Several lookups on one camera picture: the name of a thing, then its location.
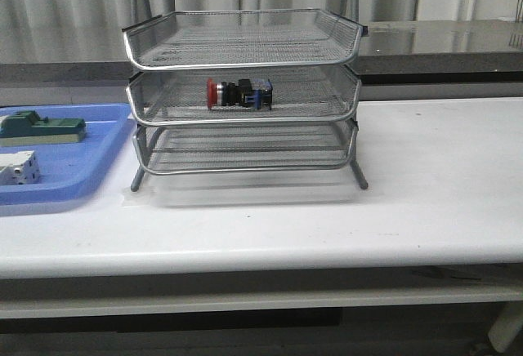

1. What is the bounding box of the red emergency stop button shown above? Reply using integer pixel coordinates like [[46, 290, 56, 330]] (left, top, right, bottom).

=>
[[207, 78, 273, 110]]

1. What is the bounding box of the silver mesh tray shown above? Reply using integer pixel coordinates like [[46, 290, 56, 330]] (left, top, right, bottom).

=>
[[132, 120, 358, 176], [126, 65, 361, 127], [123, 8, 364, 71]]

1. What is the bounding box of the blue plastic tray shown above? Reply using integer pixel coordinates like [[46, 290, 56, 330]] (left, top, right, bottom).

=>
[[1, 103, 135, 206]]

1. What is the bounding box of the dark grey counter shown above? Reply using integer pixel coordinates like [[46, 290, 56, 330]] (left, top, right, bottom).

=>
[[1, 20, 522, 85]]

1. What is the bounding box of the green electrical component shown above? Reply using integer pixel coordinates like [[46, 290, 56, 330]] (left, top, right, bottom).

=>
[[1, 110, 87, 147]]

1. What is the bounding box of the white circuit breaker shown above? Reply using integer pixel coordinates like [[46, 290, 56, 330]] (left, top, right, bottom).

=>
[[1, 150, 40, 185]]

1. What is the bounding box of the white table leg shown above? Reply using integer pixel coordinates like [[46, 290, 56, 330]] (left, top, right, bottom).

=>
[[487, 301, 523, 354]]

